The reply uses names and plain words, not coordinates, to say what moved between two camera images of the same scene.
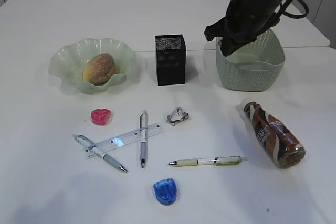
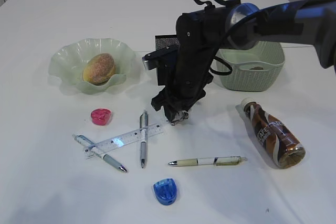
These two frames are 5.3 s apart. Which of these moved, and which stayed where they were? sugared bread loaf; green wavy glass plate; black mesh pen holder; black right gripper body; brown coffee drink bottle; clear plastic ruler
Moved: black right gripper body
Stayed: green wavy glass plate; brown coffee drink bottle; black mesh pen holder; sugared bread loaf; clear plastic ruler
